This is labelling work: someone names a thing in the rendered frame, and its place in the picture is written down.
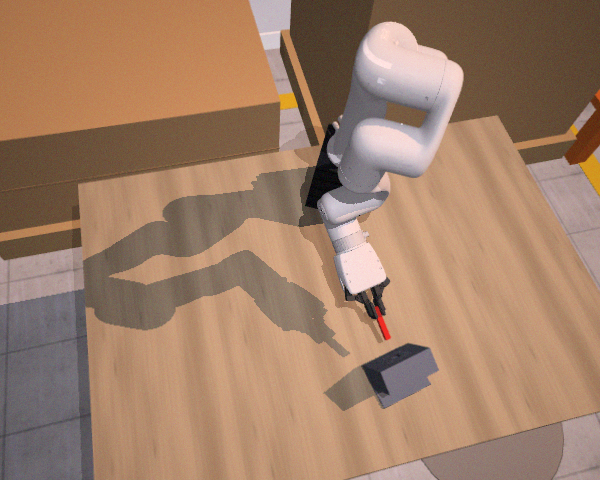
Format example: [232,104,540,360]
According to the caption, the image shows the red rectangular peg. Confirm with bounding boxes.
[375,306,391,340]

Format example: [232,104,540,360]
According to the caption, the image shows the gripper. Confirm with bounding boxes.
[333,241,390,319]

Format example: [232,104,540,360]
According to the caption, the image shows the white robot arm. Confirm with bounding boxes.
[317,22,463,253]

